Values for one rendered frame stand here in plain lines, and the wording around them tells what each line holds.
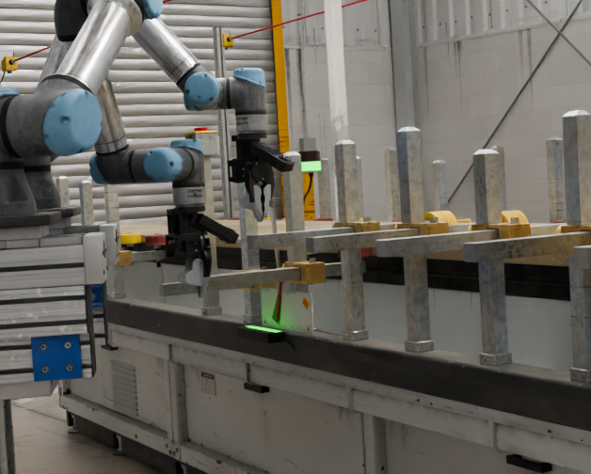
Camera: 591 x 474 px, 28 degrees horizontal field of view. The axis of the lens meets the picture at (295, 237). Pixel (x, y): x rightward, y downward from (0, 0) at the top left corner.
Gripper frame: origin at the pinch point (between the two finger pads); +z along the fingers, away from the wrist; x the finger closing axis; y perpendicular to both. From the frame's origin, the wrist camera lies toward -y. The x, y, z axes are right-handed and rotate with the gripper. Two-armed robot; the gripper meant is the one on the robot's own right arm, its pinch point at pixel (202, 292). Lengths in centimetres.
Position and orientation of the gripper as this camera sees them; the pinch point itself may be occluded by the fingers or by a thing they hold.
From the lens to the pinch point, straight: 274.7
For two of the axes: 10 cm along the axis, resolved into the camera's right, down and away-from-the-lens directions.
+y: -8.7, 0.7, -4.9
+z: 0.5, 10.0, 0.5
